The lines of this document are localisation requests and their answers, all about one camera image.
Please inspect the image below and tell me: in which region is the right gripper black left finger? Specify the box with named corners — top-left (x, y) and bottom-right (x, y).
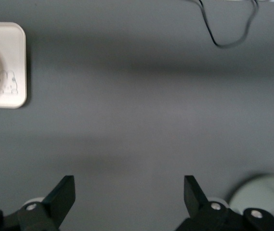
top-left (17, 175), bottom-right (76, 231)

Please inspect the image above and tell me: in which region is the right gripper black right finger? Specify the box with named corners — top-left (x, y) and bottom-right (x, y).
top-left (175, 175), bottom-right (248, 231)

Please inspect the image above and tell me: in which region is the steel cooking pot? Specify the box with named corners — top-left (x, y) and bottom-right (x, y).
top-left (228, 173), bottom-right (274, 231)

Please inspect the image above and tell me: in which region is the thin black looped cable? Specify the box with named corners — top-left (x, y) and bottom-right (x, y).
top-left (184, 0), bottom-right (260, 49)

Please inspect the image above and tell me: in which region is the beige tray with rabbit print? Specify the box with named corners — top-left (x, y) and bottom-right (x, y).
top-left (0, 22), bottom-right (27, 109)

